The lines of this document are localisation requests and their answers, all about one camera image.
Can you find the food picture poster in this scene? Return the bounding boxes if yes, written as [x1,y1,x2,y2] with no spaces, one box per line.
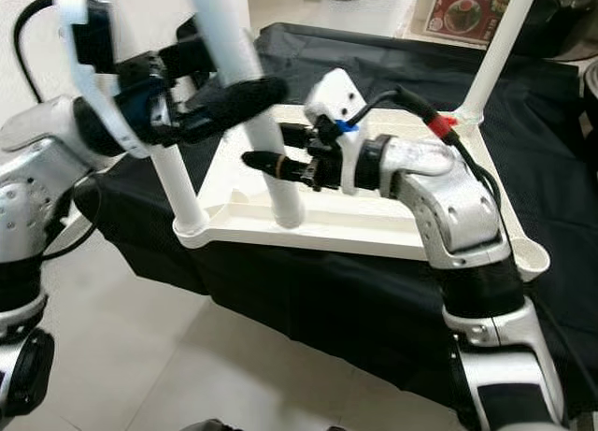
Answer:
[423,0,520,44]

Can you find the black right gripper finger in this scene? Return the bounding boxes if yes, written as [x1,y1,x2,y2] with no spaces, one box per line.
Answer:
[241,151,309,181]
[278,122,323,150]

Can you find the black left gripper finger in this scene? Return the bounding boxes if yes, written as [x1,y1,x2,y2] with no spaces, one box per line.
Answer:
[161,20,223,77]
[176,75,288,145]

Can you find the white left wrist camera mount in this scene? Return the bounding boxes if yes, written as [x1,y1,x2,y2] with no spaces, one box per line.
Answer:
[56,0,150,161]

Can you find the black shiny bag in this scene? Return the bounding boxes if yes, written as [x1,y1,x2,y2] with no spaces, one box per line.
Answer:
[523,0,598,58]

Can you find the white plastic table top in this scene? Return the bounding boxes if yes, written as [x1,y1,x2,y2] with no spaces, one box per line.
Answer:
[173,104,550,282]

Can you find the black tablecloth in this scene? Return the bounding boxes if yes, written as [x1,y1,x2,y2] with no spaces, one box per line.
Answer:
[93,24,598,431]

